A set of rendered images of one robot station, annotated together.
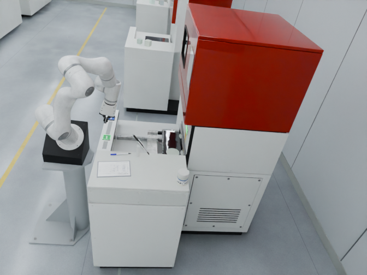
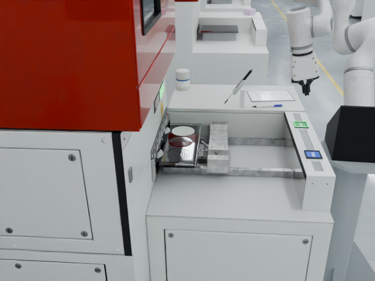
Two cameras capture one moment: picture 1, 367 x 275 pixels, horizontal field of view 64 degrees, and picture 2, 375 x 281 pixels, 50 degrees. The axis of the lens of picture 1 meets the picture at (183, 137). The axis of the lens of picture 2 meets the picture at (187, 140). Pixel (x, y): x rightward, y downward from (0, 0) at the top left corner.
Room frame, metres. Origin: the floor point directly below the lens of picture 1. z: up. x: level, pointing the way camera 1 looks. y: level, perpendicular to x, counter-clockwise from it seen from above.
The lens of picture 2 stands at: (3.27, 0.49, 1.65)
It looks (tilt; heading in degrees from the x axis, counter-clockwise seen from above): 26 degrees down; 195
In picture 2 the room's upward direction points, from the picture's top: 1 degrees counter-clockwise
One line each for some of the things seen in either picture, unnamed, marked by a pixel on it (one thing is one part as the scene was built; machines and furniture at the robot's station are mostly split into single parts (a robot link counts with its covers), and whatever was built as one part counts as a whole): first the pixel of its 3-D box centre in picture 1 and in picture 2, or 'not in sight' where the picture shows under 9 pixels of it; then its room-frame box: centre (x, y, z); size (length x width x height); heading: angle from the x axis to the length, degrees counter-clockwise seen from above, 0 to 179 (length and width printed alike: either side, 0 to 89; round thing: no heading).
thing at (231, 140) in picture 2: not in sight; (226, 140); (1.64, 0.24, 0.84); 0.50 x 0.02 x 0.03; 100
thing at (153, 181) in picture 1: (140, 177); (234, 109); (1.40, 0.24, 0.89); 0.62 x 0.35 x 0.14; 100
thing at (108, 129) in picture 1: (108, 135); (304, 154); (1.80, 0.58, 0.89); 0.55 x 0.09 x 0.14; 10
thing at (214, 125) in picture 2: not in sight; (219, 125); (1.61, 0.20, 0.89); 0.08 x 0.03 x 0.03; 100
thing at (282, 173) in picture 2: (147, 139); (226, 171); (1.91, 0.29, 0.84); 0.50 x 0.02 x 0.03; 100
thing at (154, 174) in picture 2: (182, 143); (161, 144); (1.85, 0.00, 0.89); 0.44 x 0.02 x 0.10; 10
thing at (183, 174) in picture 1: (182, 177); (182, 79); (1.34, -0.04, 1.01); 0.07 x 0.07 x 0.10
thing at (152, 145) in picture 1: (152, 147); (218, 148); (1.78, 0.23, 0.87); 0.36 x 0.08 x 0.03; 10
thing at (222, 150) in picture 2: (152, 138); (217, 150); (1.85, 0.24, 0.89); 0.08 x 0.03 x 0.03; 100
